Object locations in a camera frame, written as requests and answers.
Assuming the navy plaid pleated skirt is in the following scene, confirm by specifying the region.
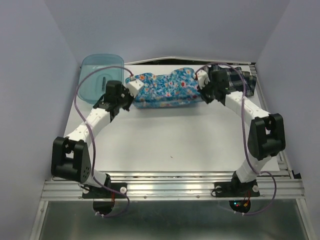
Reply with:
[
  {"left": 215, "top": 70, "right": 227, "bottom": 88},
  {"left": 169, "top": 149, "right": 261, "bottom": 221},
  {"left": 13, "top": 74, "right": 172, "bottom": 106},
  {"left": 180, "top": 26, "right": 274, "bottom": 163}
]
[{"left": 209, "top": 65, "right": 257, "bottom": 98}]

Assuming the blue floral skirt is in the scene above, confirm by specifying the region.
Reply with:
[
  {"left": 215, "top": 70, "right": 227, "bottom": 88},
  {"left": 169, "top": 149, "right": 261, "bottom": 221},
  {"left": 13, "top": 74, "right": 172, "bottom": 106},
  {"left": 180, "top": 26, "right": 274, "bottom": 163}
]
[{"left": 133, "top": 67, "right": 203, "bottom": 109}]

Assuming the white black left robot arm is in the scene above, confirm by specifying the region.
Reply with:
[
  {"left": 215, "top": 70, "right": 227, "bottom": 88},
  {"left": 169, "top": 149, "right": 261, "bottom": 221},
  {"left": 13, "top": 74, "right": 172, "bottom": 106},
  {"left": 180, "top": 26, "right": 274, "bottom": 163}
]
[{"left": 51, "top": 77, "right": 144, "bottom": 197}]

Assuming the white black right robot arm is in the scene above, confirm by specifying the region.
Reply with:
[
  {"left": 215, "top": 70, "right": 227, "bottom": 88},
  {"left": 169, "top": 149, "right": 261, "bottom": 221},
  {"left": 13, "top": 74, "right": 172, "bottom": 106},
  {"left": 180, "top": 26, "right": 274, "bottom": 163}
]
[{"left": 194, "top": 68, "right": 286, "bottom": 196}]

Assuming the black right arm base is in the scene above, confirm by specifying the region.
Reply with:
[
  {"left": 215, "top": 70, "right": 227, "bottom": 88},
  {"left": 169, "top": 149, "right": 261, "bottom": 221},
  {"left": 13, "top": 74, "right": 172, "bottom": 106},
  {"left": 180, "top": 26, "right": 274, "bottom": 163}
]
[{"left": 211, "top": 176, "right": 260, "bottom": 198}]

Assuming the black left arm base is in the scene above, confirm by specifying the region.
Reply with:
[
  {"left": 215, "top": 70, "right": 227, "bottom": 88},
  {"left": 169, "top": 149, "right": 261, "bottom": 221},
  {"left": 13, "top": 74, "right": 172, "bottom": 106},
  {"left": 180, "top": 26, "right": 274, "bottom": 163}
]
[{"left": 79, "top": 182, "right": 128, "bottom": 199}]

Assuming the clear blue plastic bin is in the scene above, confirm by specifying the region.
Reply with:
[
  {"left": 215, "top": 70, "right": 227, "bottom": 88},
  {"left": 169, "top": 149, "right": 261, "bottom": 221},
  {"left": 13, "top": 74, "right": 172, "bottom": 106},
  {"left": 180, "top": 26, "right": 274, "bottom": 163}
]
[{"left": 77, "top": 53, "right": 124, "bottom": 105}]

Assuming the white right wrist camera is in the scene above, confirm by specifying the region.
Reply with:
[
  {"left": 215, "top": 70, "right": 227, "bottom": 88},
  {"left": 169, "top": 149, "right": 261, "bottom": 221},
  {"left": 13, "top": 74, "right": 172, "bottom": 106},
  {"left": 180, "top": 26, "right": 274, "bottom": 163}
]
[{"left": 195, "top": 70, "right": 210, "bottom": 89}]

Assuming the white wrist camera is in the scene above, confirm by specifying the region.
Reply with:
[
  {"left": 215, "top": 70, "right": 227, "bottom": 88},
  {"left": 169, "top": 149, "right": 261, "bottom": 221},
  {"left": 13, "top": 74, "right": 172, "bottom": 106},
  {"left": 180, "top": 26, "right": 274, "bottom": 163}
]
[
  {"left": 125, "top": 76, "right": 144, "bottom": 99},
  {"left": 195, "top": 70, "right": 210, "bottom": 89}
]

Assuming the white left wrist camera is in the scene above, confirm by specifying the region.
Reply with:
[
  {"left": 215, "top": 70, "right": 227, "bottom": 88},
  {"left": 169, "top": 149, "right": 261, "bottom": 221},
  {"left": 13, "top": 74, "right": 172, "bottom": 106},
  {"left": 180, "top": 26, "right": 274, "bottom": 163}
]
[{"left": 125, "top": 76, "right": 144, "bottom": 99}]

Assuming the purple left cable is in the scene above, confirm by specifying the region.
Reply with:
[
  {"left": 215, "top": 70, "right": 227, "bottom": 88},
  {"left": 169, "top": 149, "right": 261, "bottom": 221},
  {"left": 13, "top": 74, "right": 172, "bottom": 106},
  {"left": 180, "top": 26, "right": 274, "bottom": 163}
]
[{"left": 74, "top": 65, "right": 136, "bottom": 218}]

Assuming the aluminium table frame rail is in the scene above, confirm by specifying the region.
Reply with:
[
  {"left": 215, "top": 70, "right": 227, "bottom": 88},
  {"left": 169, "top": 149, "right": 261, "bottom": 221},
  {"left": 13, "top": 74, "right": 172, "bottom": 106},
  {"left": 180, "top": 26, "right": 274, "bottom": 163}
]
[{"left": 28, "top": 58, "right": 313, "bottom": 240}]

